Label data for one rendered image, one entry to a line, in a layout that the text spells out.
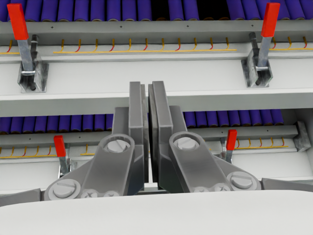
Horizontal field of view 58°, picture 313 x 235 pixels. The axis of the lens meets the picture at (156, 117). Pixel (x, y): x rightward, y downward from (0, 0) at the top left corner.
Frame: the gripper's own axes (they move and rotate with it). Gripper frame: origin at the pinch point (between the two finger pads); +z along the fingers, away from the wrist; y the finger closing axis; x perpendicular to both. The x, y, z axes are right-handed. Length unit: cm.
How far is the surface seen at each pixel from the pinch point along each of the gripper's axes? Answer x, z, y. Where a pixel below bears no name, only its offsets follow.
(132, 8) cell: -0.7, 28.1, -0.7
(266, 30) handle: -1.4, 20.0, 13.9
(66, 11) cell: -0.9, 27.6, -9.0
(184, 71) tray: -6.8, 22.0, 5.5
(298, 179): -28.1, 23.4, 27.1
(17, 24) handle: -0.5, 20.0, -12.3
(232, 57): -5.5, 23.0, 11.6
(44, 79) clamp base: -7.1, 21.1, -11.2
